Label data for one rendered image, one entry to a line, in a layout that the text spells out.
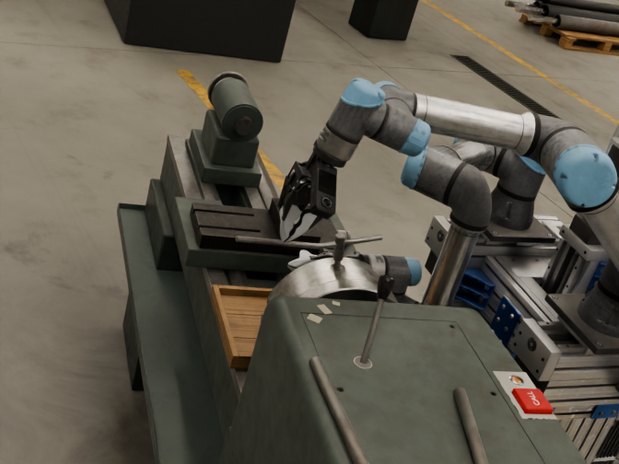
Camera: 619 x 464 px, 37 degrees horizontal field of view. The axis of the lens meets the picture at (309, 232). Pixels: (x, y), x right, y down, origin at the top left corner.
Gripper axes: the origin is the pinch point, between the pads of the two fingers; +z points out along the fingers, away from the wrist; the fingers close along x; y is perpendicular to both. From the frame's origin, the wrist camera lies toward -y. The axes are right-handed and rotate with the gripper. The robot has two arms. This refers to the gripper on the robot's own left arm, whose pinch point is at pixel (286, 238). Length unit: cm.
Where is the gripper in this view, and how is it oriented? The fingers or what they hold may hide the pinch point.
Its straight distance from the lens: 185.7
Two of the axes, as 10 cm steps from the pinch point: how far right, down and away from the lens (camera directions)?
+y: -2.5, -5.3, 8.1
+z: -4.7, 8.0, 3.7
